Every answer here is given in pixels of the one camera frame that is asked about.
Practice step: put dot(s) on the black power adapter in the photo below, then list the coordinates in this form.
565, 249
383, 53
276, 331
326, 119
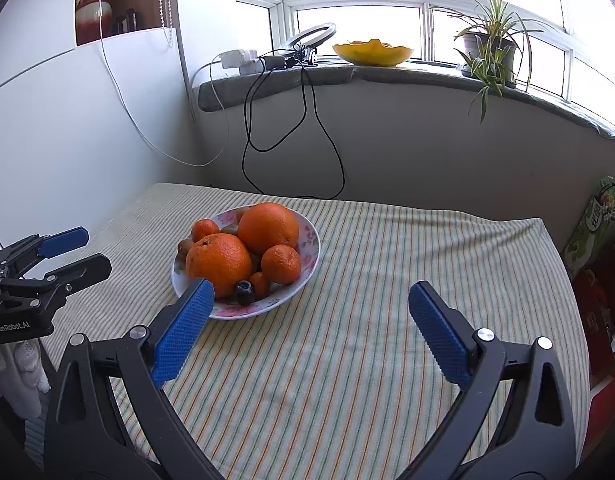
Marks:
273, 62

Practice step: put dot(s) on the small green fruit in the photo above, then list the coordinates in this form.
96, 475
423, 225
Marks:
184, 247

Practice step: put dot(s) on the green printed bag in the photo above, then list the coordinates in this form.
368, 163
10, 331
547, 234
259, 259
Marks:
587, 240

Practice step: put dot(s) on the red box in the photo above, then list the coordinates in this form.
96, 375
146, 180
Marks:
595, 320

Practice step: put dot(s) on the dark plum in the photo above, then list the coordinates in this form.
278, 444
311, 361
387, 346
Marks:
245, 294

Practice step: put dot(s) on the person's left hand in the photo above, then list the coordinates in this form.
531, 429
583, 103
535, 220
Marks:
17, 375

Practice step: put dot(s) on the white power strip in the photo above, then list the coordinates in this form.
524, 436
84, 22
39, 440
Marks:
237, 60

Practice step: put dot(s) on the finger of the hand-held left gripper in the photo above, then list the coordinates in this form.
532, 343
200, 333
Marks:
62, 241
82, 267

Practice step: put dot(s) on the yellow wavy bowl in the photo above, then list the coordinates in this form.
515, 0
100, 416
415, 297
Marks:
372, 55

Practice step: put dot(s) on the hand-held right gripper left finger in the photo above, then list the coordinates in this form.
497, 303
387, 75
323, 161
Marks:
182, 332

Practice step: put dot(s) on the white cabinet panel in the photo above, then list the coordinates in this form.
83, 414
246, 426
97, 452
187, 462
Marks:
62, 135

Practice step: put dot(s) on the small tangerine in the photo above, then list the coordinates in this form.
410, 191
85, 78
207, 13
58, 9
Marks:
204, 230
281, 263

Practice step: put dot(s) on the large smooth orange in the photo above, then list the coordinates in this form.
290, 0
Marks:
268, 225

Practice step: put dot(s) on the dark bottle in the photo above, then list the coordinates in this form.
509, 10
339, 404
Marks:
130, 22

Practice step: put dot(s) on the red and white vase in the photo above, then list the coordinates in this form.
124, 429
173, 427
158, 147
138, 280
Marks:
92, 20

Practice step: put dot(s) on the striped tablecloth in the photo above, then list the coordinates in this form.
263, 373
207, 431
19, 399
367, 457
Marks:
362, 270

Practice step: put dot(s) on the tiny orange kumquat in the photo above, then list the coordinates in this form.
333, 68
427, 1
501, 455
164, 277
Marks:
261, 284

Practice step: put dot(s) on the large orange with stem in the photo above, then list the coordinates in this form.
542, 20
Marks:
218, 262

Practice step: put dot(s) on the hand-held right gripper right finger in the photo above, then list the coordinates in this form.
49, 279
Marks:
440, 335

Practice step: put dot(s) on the potted spider plant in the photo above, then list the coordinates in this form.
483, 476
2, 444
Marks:
487, 55

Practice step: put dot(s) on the floral white plate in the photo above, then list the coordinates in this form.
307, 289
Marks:
310, 247

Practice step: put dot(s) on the red flat packet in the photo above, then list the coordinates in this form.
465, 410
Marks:
600, 410

